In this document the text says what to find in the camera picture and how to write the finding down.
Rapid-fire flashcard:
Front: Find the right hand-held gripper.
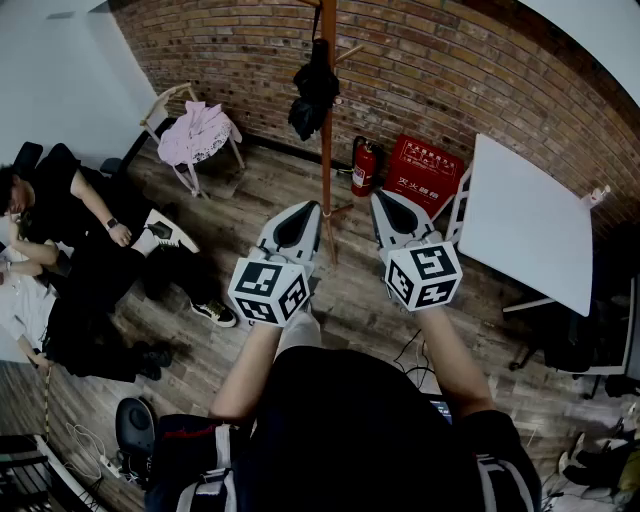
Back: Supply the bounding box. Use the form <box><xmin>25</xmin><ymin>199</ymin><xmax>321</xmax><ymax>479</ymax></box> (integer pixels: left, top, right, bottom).
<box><xmin>370</xmin><ymin>189</ymin><xmax>464</xmax><ymax>314</ymax></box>

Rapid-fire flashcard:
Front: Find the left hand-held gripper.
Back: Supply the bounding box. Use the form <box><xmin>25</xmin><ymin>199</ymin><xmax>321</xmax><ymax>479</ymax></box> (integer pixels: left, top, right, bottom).
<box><xmin>227</xmin><ymin>199</ymin><xmax>323</xmax><ymax>329</ymax></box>

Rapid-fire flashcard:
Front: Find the wooden coat rack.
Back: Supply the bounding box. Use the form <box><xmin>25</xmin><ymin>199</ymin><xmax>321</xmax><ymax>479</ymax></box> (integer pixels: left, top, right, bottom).
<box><xmin>298</xmin><ymin>0</ymin><xmax>366</xmax><ymax>266</ymax></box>

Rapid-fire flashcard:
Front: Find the black umbrella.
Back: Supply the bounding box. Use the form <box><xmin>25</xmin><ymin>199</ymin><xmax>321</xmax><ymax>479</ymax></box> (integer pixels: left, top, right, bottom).
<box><xmin>288</xmin><ymin>4</ymin><xmax>341</xmax><ymax>142</ymax></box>

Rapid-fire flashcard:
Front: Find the person's left forearm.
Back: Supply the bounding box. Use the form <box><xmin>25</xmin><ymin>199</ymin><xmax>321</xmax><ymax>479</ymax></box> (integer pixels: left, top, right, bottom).
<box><xmin>209</xmin><ymin>309</ymin><xmax>281</xmax><ymax>424</ymax></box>

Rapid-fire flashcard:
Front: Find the person's right forearm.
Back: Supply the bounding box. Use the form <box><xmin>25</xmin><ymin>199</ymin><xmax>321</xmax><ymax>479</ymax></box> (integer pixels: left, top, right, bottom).
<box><xmin>417</xmin><ymin>304</ymin><xmax>496</xmax><ymax>419</ymax></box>

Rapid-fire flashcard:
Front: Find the black metal rack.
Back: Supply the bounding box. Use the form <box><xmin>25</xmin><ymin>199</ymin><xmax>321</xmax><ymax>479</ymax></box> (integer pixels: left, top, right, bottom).
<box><xmin>0</xmin><ymin>434</ymin><xmax>109</xmax><ymax>512</ymax></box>

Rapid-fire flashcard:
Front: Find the red fire equipment box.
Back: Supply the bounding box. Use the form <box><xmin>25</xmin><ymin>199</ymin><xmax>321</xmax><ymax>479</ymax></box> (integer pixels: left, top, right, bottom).
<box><xmin>382</xmin><ymin>133</ymin><xmax>466</xmax><ymax>219</ymax></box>

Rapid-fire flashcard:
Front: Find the red fire extinguisher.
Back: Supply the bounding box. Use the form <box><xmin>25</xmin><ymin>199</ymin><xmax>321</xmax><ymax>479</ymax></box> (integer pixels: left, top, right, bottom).
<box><xmin>349</xmin><ymin>135</ymin><xmax>385</xmax><ymax>198</ymax></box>

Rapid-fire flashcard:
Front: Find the white square table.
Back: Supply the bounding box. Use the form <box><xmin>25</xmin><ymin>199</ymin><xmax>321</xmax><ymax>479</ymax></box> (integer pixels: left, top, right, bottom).
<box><xmin>444</xmin><ymin>132</ymin><xmax>595</xmax><ymax>318</ymax></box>

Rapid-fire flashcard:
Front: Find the pink garment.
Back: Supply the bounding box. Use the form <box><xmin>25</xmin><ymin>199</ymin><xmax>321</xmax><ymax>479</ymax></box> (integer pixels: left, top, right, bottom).
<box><xmin>157</xmin><ymin>99</ymin><xmax>235</xmax><ymax>196</ymax></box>

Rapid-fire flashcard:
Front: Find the light wooden chair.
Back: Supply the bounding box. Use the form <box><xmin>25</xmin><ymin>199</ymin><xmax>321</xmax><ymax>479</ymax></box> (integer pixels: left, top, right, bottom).
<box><xmin>139</xmin><ymin>82</ymin><xmax>246</xmax><ymax>199</ymax></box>

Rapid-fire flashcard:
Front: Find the device with blue screen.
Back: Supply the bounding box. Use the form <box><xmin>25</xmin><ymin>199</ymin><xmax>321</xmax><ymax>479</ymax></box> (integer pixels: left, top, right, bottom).
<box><xmin>429</xmin><ymin>397</ymin><xmax>454</xmax><ymax>426</ymax></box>

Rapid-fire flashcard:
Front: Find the black swivel chair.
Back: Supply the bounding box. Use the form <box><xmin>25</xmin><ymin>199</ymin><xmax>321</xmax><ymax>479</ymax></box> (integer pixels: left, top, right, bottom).
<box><xmin>509</xmin><ymin>299</ymin><xmax>601</xmax><ymax>374</ymax></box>

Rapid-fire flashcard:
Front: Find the person's black clothed torso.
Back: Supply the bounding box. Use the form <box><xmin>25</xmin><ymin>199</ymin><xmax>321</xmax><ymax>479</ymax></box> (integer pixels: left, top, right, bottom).
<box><xmin>144</xmin><ymin>344</ymin><xmax>544</xmax><ymax>512</ymax></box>

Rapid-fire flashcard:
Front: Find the black round device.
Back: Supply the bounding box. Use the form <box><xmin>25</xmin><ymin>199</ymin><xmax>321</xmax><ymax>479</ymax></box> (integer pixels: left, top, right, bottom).
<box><xmin>115</xmin><ymin>397</ymin><xmax>157</xmax><ymax>459</ymax></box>

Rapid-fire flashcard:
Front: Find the black office chair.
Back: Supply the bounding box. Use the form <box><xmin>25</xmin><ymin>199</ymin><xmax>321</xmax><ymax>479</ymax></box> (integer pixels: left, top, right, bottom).
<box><xmin>12</xmin><ymin>141</ymin><xmax>126</xmax><ymax>176</ymax></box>

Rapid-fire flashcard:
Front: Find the white power strip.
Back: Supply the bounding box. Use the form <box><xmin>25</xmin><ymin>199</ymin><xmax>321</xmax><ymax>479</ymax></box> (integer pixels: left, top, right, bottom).
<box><xmin>97</xmin><ymin>453</ymin><xmax>124</xmax><ymax>479</ymax></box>

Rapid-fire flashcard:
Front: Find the black bag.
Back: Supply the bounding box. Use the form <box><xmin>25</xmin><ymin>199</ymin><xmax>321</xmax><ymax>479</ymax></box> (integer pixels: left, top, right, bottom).
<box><xmin>562</xmin><ymin>439</ymin><xmax>640</xmax><ymax>489</ymax></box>

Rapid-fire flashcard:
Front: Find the black cable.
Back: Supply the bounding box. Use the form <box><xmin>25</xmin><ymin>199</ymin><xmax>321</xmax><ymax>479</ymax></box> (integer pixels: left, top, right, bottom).
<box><xmin>394</xmin><ymin>329</ymin><xmax>441</xmax><ymax>391</ymax></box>

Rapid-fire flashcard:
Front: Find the dark cabinet white frame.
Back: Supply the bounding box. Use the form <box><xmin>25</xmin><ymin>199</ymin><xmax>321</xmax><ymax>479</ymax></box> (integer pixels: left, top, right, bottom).
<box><xmin>589</xmin><ymin>274</ymin><xmax>640</xmax><ymax>376</ymax></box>

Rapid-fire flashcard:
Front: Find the white cable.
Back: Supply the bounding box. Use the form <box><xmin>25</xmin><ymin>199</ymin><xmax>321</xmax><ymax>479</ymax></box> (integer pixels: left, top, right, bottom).
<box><xmin>64</xmin><ymin>422</ymin><xmax>109</xmax><ymax>481</ymax></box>

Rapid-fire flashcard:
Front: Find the yellow black striped strap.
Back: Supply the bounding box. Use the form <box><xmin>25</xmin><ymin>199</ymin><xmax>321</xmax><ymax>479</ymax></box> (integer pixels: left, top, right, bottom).
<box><xmin>42</xmin><ymin>364</ymin><xmax>54</xmax><ymax>444</ymax></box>

